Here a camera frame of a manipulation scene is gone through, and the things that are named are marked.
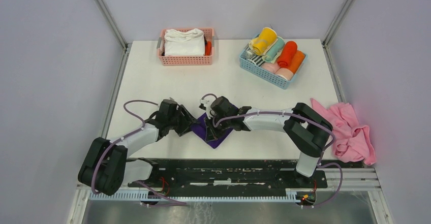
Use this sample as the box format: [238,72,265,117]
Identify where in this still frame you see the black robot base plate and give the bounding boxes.
[138,158,328,197]

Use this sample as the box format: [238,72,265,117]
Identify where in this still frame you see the purple cloth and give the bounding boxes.
[191,106,238,149]

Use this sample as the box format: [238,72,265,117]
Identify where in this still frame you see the orange towel in pink basket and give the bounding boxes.
[205,41,212,56]

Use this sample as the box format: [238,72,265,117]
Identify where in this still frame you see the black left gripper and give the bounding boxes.
[168,105,199,137]

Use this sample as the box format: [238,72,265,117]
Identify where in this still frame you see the pink perforated plastic basket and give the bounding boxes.
[157,27,215,66]

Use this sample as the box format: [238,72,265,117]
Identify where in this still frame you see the blue perforated plastic basket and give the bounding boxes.
[239,44,307,89]

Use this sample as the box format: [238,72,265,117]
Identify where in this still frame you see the grey white rolled towel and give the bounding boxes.
[244,50,255,60]

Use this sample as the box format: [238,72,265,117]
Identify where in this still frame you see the crumpled pink cloth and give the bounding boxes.
[311,99,377,166]

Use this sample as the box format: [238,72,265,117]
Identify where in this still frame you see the teal rolled towel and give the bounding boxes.
[262,37,285,63]

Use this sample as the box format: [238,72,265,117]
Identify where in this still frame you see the yellow rolled towel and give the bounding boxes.
[249,38,258,50]

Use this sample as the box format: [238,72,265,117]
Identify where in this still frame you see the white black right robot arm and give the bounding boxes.
[199,95,335,187]

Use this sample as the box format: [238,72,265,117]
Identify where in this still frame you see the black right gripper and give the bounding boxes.
[204,112,230,141]

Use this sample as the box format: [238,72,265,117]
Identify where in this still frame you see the orange and peach rolled towel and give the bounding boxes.
[275,50,306,81]

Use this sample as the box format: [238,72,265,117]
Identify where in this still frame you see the pink rolled towel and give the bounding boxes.
[261,62,280,74]

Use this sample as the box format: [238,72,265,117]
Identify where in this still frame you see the red-orange rolled towel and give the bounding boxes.
[276,41,297,68]

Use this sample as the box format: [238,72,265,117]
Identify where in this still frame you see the folded white towel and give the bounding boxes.
[164,28,205,56]

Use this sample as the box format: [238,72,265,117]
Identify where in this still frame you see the white slotted cable duct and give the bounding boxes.
[89,189,300,203]

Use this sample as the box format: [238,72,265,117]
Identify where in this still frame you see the yellow towel with grey pattern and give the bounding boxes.
[252,27,278,55]

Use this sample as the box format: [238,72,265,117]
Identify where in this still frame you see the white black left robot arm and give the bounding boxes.
[77,99,198,196]

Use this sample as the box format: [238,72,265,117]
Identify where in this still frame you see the green white striped rolled towel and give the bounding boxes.
[247,54,265,67]

